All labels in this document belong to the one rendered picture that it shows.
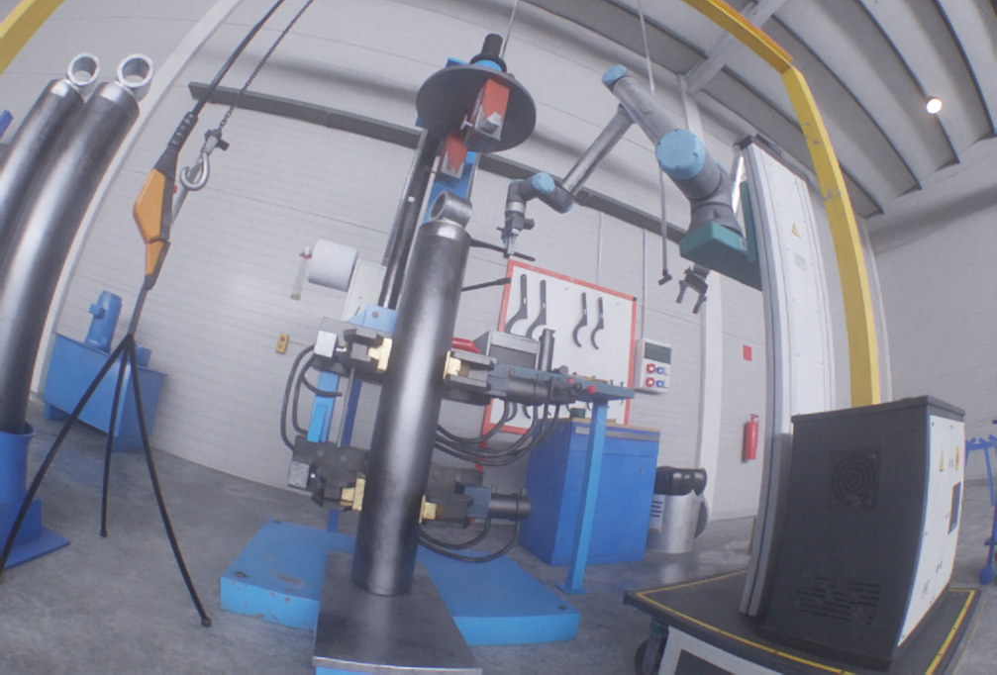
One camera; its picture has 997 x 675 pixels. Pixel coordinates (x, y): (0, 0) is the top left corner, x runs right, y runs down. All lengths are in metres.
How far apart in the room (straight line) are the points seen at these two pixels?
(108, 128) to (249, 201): 2.65
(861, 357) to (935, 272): 8.91
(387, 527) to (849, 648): 1.27
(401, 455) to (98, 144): 1.41
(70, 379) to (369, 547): 2.63
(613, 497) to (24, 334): 2.94
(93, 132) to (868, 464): 2.12
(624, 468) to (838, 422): 2.01
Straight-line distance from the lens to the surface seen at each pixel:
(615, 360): 4.20
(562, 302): 4.01
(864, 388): 2.89
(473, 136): 1.64
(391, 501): 1.37
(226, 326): 3.67
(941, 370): 11.18
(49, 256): 1.46
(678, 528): 3.31
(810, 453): 0.98
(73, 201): 1.49
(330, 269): 2.37
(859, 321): 2.98
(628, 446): 2.80
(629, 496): 2.85
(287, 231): 3.82
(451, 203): 1.60
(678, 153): 1.27
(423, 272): 1.45
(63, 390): 3.51
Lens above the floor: 0.74
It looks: 19 degrees up
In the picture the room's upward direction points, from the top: 9 degrees clockwise
